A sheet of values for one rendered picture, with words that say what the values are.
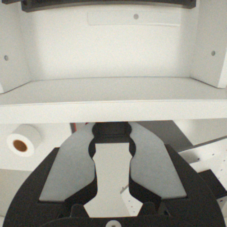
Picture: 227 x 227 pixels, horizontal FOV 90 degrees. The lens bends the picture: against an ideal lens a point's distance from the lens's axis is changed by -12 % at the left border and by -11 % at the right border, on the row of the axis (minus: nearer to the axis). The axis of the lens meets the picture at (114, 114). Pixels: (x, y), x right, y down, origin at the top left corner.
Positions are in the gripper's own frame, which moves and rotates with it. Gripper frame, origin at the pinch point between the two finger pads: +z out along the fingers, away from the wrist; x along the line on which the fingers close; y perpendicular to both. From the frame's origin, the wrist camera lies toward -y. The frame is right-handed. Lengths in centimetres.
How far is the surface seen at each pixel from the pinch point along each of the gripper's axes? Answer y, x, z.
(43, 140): 13.7, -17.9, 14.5
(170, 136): 28, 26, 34
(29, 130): 9.4, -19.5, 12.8
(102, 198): 183, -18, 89
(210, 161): 24.3, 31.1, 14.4
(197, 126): 62, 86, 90
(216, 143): 16.9, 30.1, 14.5
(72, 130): 11.4, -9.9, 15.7
